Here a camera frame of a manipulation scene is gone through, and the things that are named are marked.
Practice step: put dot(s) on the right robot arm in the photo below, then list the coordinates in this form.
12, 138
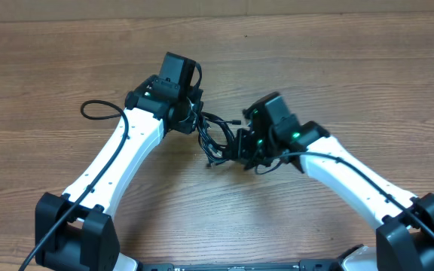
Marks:
403, 223

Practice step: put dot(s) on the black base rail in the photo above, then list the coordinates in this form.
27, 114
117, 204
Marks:
236, 267

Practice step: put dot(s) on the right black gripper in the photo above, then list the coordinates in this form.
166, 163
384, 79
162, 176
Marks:
242, 139

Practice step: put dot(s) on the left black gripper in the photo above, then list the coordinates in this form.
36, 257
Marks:
189, 123

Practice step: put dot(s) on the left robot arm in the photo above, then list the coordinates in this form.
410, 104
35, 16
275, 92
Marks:
76, 230

